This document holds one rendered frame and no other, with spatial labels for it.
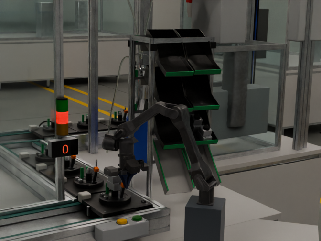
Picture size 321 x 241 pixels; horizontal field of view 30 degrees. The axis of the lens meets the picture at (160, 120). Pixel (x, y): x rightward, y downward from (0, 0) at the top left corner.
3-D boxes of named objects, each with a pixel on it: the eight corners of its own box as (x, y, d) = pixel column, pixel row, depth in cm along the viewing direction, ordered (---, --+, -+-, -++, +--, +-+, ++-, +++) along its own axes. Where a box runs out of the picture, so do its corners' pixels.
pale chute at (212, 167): (218, 186, 276) (221, 182, 273) (192, 189, 271) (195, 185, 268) (200, 135, 290) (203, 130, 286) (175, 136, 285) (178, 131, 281)
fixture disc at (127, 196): (136, 202, 258) (136, 198, 258) (108, 208, 250) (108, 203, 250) (121, 192, 269) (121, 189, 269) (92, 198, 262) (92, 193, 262)
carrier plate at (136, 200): (153, 208, 257) (153, 203, 257) (102, 218, 244) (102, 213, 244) (125, 192, 277) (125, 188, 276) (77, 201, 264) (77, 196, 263)
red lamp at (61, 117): (70, 123, 251) (69, 112, 250) (58, 124, 249) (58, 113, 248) (65, 121, 256) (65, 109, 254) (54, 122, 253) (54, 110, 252)
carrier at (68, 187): (123, 191, 278) (123, 165, 275) (76, 200, 265) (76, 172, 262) (99, 177, 298) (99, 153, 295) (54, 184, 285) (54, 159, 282)
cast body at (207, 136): (210, 142, 273) (214, 130, 269) (202, 143, 271) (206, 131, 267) (201, 131, 279) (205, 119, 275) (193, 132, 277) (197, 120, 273)
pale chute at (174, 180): (191, 191, 268) (194, 187, 265) (164, 195, 263) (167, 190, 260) (174, 138, 282) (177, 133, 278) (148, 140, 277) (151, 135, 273)
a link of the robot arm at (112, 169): (102, 153, 245) (110, 157, 240) (142, 147, 255) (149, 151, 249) (102, 173, 246) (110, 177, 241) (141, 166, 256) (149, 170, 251)
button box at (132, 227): (148, 234, 242) (149, 220, 241) (102, 245, 231) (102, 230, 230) (139, 228, 248) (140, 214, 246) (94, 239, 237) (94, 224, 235)
